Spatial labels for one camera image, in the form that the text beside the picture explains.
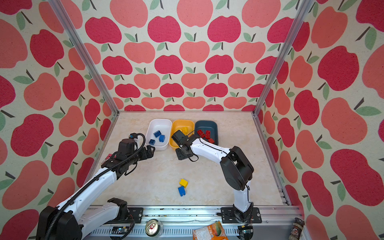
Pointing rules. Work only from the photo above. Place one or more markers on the dark spice jar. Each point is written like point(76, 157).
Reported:
point(297, 229)

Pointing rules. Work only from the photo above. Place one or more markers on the white plastic container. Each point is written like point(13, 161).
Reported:
point(163, 125)

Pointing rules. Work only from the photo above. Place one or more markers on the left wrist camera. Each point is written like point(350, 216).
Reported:
point(126, 148)

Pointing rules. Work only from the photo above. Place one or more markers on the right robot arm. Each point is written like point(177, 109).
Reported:
point(237, 169)

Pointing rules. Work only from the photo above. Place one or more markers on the orange snack bag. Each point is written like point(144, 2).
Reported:
point(214, 231)

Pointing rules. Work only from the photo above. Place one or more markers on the dark teal plastic container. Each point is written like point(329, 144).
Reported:
point(206, 125)

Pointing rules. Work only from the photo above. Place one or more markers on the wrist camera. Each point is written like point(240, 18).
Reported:
point(126, 148)
point(180, 138)

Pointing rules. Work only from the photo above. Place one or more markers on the black round object front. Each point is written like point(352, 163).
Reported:
point(246, 232)

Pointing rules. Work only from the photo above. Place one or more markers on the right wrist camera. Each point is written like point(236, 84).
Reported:
point(180, 138)

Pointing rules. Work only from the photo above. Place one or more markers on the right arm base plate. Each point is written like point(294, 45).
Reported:
point(235, 216)

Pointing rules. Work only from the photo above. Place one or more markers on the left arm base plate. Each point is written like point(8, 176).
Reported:
point(135, 214)

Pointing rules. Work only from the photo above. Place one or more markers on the yellow plastic container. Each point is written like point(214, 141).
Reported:
point(177, 125)

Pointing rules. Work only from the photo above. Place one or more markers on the soda can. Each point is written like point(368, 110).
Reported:
point(154, 228)

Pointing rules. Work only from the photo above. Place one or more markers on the blue lego brick angled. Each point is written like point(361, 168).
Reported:
point(157, 134)

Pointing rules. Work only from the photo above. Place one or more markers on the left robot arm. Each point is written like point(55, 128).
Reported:
point(70, 220)

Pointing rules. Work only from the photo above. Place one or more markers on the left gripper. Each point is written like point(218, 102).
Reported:
point(150, 154)

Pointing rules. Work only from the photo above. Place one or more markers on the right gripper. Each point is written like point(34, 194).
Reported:
point(178, 156)

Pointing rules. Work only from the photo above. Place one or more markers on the yellow lego brick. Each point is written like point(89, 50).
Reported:
point(184, 183)
point(185, 130)

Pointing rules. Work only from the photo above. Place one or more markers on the yellow lego brick front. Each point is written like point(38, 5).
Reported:
point(184, 183)

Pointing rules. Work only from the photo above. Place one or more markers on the blue lego brick front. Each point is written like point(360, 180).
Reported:
point(181, 191)

